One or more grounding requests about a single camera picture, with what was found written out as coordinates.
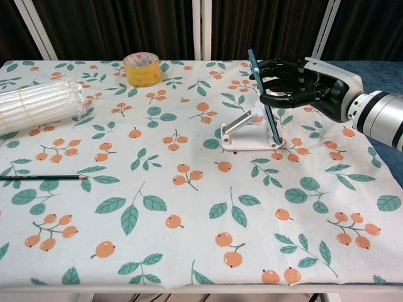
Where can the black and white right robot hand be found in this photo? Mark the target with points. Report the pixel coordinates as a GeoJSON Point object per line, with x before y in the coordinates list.
{"type": "Point", "coordinates": [327, 91]}

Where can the black smartphone blue edge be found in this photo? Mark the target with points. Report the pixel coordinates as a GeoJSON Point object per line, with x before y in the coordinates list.
{"type": "Point", "coordinates": [272, 124]}

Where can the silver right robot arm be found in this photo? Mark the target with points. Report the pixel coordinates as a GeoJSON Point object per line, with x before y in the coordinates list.
{"type": "Point", "coordinates": [381, 116]}

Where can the white folding phone stand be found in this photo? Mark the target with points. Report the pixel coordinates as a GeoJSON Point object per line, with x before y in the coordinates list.
{"type": "Point", "coordinates": [245, 146]}

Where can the blue velvet cloth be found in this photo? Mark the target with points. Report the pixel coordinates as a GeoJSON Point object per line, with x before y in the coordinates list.
{"type": "Point", "coordinates": [384, 75]}

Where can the orange fruit print tablecloth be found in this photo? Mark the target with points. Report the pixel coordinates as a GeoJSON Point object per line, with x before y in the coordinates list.
{"type": "Point", "coordinates": [201, 188]}

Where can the yellow packing tape roll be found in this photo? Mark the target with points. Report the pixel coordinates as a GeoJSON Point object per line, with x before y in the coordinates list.
{"type": "Point", "coordinates": [141, 75]}

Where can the dark pleated curtain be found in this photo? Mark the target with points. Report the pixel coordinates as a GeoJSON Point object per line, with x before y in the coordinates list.
{"type": "Point", "coordinates": [110, 28]}

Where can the bundle of clear wrapped straws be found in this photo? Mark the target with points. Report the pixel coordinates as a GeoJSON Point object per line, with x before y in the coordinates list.
{"type": "Point", "coordinates": [37, 104]}

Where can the dark green pencil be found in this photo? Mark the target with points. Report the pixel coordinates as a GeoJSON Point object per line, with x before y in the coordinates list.
{"type": "Point", "coordinates": [47, 177]}

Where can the white slanted frame post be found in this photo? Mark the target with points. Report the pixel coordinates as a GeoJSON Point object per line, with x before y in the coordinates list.
{"type": "Point", "coordinates": [324, 31]}
{"type": "Point", "coordinates": [36, 30]}

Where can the white upright frame post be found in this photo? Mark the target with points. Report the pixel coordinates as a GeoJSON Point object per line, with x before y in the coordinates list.
{"type": "Point", "coordinates": [201, 28]}

